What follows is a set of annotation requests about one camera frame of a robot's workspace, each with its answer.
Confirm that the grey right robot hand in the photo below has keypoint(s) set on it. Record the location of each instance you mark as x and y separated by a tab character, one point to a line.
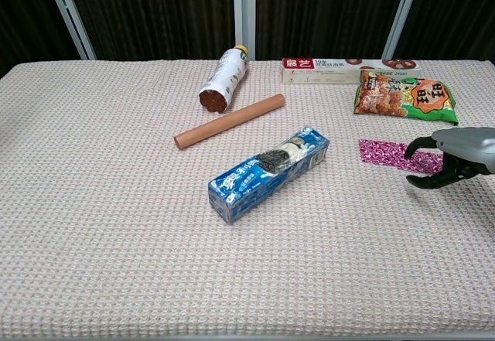
468	147

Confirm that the orange green snack bag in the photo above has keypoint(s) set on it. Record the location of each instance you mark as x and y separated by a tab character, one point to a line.
386	97

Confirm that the white red baking paper box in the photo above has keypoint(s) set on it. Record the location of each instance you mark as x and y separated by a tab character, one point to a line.
328	75

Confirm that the blue Oreo cookie box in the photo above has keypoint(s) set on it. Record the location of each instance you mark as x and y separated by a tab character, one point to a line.
251	186

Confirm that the wooden rolling pin rod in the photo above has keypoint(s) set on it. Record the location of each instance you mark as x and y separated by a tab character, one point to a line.
228	121

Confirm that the white labelled drink bottle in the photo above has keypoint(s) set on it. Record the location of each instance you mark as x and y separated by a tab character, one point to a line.
226	74

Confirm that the pink woven tablecloth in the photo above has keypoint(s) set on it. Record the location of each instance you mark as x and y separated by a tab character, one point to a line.
154	240

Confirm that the grey metal partition post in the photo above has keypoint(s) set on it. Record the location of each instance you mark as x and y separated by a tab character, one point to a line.
244	8
400	16
71	16

